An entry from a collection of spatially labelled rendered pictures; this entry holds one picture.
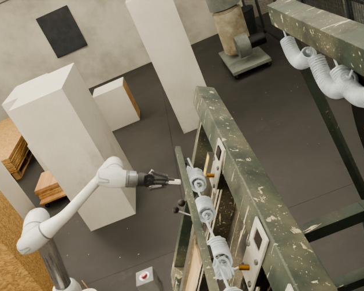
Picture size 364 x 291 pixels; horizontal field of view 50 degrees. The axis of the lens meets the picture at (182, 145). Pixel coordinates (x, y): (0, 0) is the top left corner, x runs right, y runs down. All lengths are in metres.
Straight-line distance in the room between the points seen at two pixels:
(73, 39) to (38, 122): 5.89
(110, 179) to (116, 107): 5.04
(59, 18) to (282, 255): 9.32
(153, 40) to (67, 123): 1.86
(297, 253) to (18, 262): 3.18
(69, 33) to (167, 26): 4.90
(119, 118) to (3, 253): 3.90
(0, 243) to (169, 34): 3.30
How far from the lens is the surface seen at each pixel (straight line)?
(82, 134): 4.31
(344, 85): 1.45
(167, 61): 5.55
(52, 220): 2.21
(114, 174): 2.06
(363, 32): 1.38
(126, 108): 7.04
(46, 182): 6.03
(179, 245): 2.51
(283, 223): 1.11
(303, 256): 1.02
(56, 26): 10.05
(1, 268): 4.00
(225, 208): 1.60
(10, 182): 5.87
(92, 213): 4.86
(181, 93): 5.72
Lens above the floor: 2.70
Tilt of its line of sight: 28 degrees down
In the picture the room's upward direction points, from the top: 25 degrees counter-clockwise
